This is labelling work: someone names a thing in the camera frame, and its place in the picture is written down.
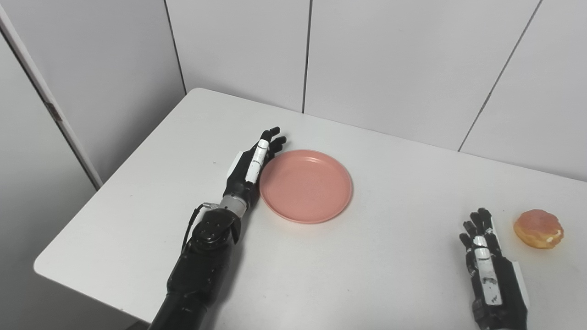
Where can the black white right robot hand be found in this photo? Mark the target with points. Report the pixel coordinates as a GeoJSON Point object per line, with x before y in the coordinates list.
{"type": "Point", "coordinates": [506, 293]}

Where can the golden cream puff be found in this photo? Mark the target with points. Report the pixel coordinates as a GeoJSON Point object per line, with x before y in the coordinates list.
{"type": "Point", "coordinates": [539, 229]}

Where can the pink round plate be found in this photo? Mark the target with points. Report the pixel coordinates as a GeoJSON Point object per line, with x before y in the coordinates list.
{"type": "Point", "coordinates": [306, 187]}

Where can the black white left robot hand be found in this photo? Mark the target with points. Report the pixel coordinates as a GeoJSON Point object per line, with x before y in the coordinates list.
{"type": "Point", "coordinates": [240, 181]}

